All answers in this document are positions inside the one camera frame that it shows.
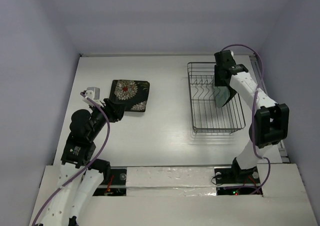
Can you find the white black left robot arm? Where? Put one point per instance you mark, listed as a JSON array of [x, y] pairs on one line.
[[81, 171]]

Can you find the white foil covered front board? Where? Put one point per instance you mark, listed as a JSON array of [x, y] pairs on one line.
[[170, 182]]

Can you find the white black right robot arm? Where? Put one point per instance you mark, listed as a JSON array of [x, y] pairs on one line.
[[269, 120]]

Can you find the light green round plate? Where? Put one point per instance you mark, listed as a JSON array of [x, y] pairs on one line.
[[221, 95]]

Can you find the black white floral square plate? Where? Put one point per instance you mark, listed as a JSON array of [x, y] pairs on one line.
[[132, 93]]

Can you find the black wire dish rack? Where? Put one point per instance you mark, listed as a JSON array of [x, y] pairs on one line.
[[207, 117]]

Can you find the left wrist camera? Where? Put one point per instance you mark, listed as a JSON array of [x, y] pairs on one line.
[[92, 93]]

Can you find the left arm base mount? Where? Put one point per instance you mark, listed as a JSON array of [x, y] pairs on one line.
[[115, 186]]

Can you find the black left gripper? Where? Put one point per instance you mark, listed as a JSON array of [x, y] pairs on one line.
[[115, 111]]

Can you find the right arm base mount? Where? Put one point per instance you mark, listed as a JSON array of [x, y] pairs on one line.
[[229, 183]]

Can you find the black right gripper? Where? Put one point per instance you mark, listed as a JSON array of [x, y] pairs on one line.
[[222, 80]]

